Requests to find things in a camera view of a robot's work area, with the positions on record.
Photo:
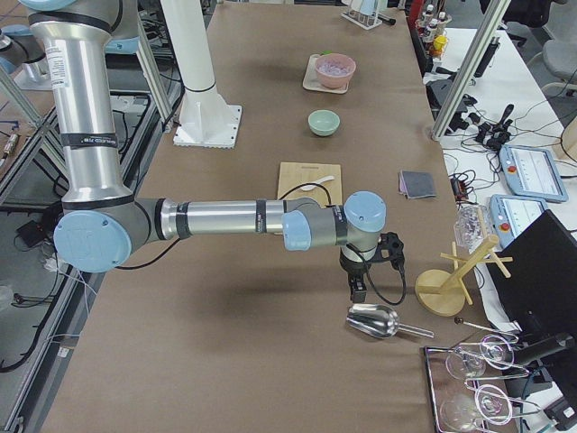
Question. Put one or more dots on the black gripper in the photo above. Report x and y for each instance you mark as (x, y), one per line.
(352, 268)

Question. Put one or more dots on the white ceramic spoon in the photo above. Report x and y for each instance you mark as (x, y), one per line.
(307, 186)

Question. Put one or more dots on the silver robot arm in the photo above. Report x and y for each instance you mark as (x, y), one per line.
(104, 223)

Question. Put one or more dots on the metal ice scoop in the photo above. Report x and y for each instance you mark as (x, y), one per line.
(381, 321)

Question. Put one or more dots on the mint green bowl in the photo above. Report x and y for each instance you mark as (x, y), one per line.
(323, 122)

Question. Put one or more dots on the pink bowl of ice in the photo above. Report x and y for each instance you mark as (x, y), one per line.
(334, 70)

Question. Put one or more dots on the wooden cup tree stand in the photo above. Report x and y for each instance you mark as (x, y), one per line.
(444, 293)

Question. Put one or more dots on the folded grey cloth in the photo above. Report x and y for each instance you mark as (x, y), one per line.
(416, 184)

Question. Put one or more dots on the clear plastic container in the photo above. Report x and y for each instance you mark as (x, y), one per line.
(472, 226)

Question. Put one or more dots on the bamboo cutting board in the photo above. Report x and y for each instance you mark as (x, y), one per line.
(293, 174)

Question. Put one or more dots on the wine glass rack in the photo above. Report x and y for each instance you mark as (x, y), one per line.
(466, 386)

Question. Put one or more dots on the lower teach pendant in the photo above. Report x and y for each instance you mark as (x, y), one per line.
(511, 215)

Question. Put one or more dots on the teach pendant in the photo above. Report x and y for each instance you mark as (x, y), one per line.
(511, 215)
(531, 172)

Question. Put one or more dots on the black monitor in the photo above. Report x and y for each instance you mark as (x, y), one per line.
(540, 293)

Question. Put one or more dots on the upper teach pendant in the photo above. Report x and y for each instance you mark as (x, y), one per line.
(531, 172)

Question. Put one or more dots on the cream plastic tray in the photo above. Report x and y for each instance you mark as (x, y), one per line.
(310, 81)

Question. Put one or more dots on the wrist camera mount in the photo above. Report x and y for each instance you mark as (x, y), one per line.
(390, 249)

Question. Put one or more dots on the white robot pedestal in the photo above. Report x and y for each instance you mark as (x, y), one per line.
(205, 119)

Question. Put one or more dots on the aluminium frame post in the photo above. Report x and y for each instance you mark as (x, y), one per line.
(471, 61)

